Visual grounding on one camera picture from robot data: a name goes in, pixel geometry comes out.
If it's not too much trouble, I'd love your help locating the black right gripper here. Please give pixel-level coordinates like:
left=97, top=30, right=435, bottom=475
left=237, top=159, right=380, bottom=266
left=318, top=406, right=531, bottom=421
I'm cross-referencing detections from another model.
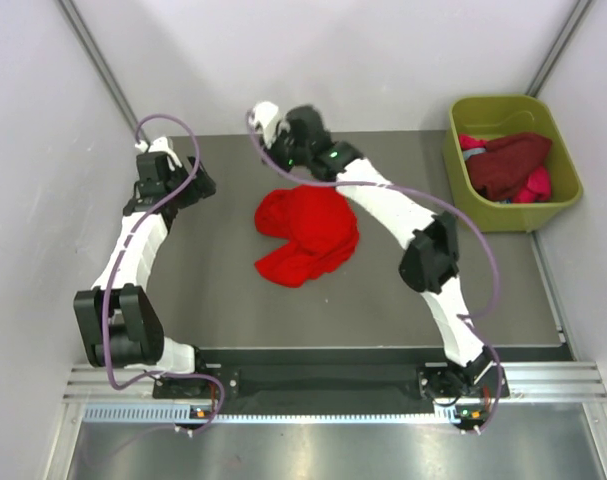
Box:
left=258, top=122, right=312, bottom=177

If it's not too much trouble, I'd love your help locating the red t shirt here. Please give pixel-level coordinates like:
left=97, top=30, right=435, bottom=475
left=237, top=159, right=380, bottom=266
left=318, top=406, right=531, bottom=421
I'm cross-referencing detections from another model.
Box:
left=254, top=185, right=360, bottom=288

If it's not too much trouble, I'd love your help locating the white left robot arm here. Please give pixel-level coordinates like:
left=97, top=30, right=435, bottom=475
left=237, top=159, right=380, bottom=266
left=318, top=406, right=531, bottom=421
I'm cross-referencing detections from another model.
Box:
left=73, top=138, right=216, bottom=397

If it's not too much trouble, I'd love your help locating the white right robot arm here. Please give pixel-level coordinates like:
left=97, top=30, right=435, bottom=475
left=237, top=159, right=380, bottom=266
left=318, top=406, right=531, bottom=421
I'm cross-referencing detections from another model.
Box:
left=248, top=101, right=493, bottom=396

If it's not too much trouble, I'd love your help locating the maroon shirt in bin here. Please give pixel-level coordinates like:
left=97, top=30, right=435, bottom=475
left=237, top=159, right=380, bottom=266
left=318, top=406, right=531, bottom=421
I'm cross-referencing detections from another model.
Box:
left=465, top=132, right=553, bottom=202

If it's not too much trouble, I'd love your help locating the olive green plastic bin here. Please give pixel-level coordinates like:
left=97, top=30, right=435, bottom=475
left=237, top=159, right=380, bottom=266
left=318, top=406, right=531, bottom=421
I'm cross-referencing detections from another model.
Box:
left=443, top=95, right=583, bottom=232

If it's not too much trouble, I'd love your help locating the pink shirt in bin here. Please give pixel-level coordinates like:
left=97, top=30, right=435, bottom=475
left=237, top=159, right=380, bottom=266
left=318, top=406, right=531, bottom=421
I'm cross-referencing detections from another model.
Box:
left=458, top=134, right=552, bottom=204

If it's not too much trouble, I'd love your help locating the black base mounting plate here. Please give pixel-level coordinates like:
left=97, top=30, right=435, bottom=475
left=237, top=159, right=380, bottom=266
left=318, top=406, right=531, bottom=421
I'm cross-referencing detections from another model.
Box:
left=152, top=347, right=512, bottom=415

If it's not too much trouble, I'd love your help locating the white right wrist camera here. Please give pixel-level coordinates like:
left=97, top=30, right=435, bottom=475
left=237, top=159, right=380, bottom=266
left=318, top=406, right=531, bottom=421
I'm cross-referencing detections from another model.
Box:
left=248, top=101, right=283, bottom=149

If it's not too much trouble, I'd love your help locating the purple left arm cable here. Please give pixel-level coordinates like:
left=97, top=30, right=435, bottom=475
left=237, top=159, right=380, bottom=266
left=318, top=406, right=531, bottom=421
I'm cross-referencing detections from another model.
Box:
left=80, top=113, right=227, bottom=466

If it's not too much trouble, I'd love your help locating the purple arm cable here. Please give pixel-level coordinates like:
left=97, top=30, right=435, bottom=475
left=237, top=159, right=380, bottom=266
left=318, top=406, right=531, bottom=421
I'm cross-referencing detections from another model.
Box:
left=245, top=110, right=505, bottom=435
left=80, top=113, right=227, bottom=466

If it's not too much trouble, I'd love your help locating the aluminium frame post left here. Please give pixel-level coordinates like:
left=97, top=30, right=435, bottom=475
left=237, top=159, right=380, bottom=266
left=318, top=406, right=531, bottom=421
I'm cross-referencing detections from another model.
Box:
left=54, top=0, right=138, bottom=133

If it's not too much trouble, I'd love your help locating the aluminium frame post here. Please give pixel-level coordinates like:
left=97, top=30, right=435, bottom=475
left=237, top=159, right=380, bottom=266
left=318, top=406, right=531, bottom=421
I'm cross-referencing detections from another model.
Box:
left=524, top=0, right=596, bottom=98
left=54, top=0, right=138, bottom=133

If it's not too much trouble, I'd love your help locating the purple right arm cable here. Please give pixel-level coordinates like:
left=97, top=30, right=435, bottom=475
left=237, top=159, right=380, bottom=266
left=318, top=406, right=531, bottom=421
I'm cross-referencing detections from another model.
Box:
left=245, top=110, right=505, bottom=435

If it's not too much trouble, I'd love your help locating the aluminium frame post right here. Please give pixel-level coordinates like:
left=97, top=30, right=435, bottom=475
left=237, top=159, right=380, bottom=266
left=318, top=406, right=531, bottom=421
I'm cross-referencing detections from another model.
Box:
left=524, top=0, right=596, bottom=98

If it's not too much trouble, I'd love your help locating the aluminium front rail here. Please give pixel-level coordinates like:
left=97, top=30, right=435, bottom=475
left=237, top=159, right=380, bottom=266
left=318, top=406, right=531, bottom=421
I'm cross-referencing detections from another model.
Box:
left=63, top=362, right=607, bottom=426

